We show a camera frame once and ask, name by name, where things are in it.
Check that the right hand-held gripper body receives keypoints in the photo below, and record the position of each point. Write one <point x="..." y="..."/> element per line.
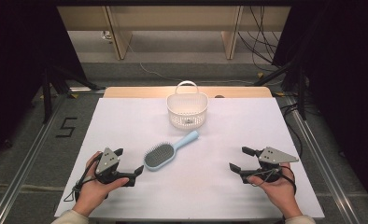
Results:
<point x="274" y="155"/>

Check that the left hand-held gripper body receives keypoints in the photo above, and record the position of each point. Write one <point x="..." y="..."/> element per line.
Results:
<point x="108" y="160"/>

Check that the light blue hairbrush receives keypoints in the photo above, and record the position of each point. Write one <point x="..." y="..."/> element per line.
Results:
<point x="160" y="154"/>

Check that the white plastic basket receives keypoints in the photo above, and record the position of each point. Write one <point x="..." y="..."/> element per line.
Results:
<point x="185" y="105"/>

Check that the person's left hand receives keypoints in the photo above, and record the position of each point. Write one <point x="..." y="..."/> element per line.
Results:
<point x="93" y="193"/>

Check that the person's right hand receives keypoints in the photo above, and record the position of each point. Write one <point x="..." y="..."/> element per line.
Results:
<point x="278" y="193"/>

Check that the white table cover sheet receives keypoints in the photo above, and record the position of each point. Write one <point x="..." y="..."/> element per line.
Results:
<point x="188" y="186"/>

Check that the black metal stand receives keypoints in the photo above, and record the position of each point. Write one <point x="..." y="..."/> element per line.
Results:
<point x="302" y="99"/>
<point x="47" y="99"/>

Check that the black curtain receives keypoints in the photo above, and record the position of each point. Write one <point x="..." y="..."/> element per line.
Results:
<point x="17" y="62"/>
<point x="344" y="77"/>

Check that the beige wooden desk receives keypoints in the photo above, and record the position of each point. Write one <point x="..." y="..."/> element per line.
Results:
<point x="172" y="18"/>

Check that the metal floor rail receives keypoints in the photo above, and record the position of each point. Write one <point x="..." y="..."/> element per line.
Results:
<point x="23" y="177"/>
<point x="328" y="177"/>

